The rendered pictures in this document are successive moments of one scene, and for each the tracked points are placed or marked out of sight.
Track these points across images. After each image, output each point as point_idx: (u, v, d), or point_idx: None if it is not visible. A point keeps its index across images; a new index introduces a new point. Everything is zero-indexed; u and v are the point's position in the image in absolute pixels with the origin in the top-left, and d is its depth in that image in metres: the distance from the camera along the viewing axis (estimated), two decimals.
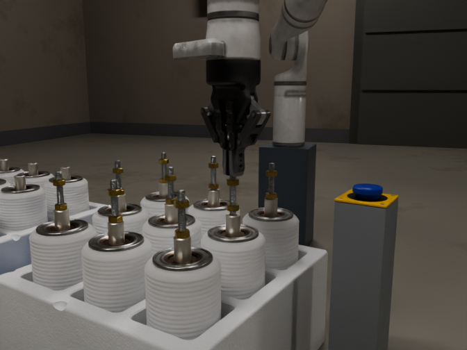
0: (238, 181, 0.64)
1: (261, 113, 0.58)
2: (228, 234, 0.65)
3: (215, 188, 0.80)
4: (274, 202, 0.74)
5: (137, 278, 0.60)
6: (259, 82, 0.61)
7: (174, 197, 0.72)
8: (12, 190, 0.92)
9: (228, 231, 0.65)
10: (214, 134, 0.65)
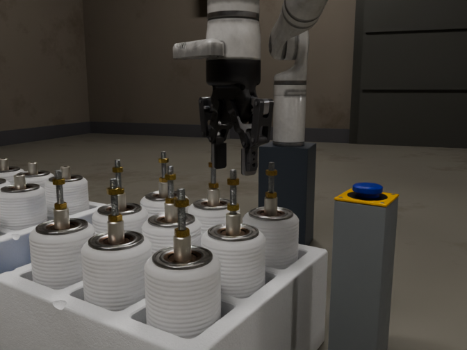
0: (232, 179, 0.65)
1: (263, 100, 0.57)
2: (228, 232, 0.65)
3: (215, 187, 0.80)
4: (274, 201, 0.74)
5: (137, 277, 0.60)
6: (259, 82, 0.61)
7: (174, 196, 0.72)
8: (11, 189, 0.92)
9: (228, 230, 0.65)
10: (204, 129, 0.66)
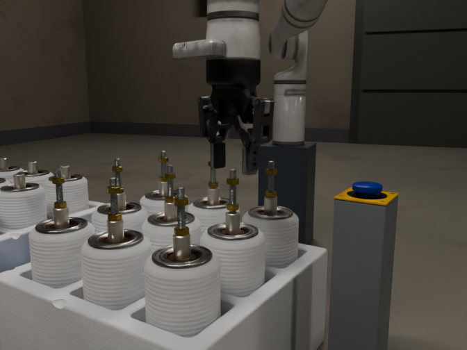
0: (227, 180, 0.64)
1: (264, 99, 0.57)
2: (228, 232, 0.65)
3: (215, 186, 0.80)
4: (274, 201, 0.74)
5: (136, 276, 0.60)
6: (259, 82, 0.61)
7: (174, 196, 0.72)
8: (11, 189, 0.92)
9: (228, 229, 0.65)
10: (203, 128, 0.66)
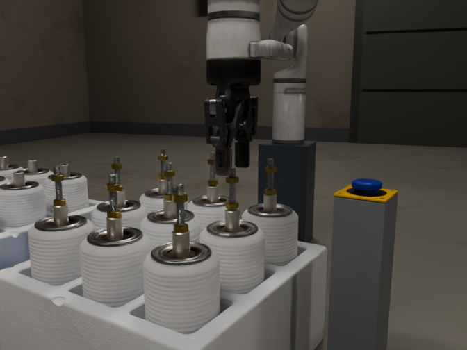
0: (233, 177, 0.65)
1: (253, 97, 0.68)
2: (228, 229, 0.65)
3: (215, 184, 0.80)
4: (273, 198, 0.74)
5: (135, 273, 0.60)
6: None
7: (174, 193, 0.72)
8: (10, 187, 0.92)
9: (228, 226, 0.65)
10: (225, 135, 0.58)
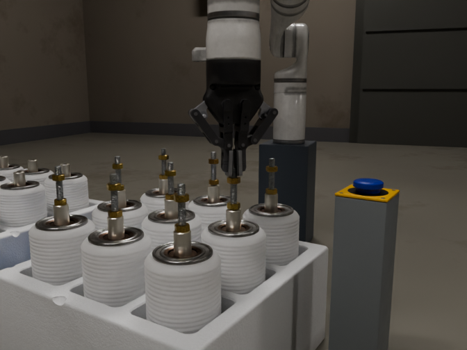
0: (227, 179, 0.64)
1: (189, 112, 0.61)
2: (229, 228, 0.65)
3: (215, 184, 0.80)
4: (274, 198, 0.74)
5: (137, 273, 0.60)
6: (217, 82, 0.59)
7: (174, 193, 0.71)
8: (11, 187, 0.92)
9: (229, 226, 0.65)
10: (250, 133, 0.65)
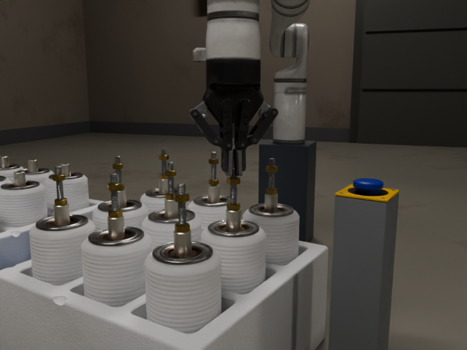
0: (237, 180, 0.64)
1: (189, 112, 0.61)
2: (228, 228, 0.65)
3: (215, 184, 0.80)
4: (274, 198, 0.74)
5: (137, 273, 0.60)
6: (216, 82, 0.59)
7: (174, 193, 0.72)
8: (11, 187, 0.92)
9: (229, 226, 0.65)
10: (250, 133, 0.65)
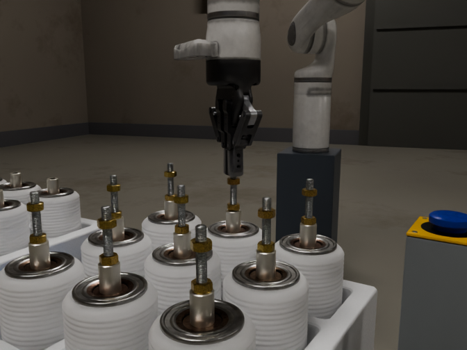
0: None
1: (251, 113, 0.57)
2: (257, 270, 0.50)
3: (236, 206, 0.66)
4: (313, 229, 0.58)
5: (137, 342, 0.44)
6: (257, 82, 0.60)
7: (186, 224, 0.56)
8: None
9: (257, 267, 0.50)
10: (217, 133, 0.65)
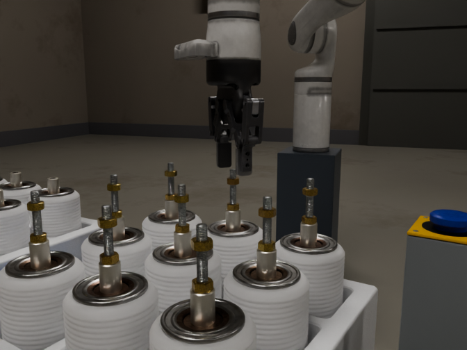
0: None
1: (252, 99, 0.56)
2: (258, 269, 0.50)
3: (226, 207, 0.65)
4: (313, 228, 0.58)
5: (138, 341, 0.44)
6: (257, 82, 0.60)
7: (187, 223, 0.56)
8: None
9: (258, 266, 0.50)
10: (211, 128, 0.67)
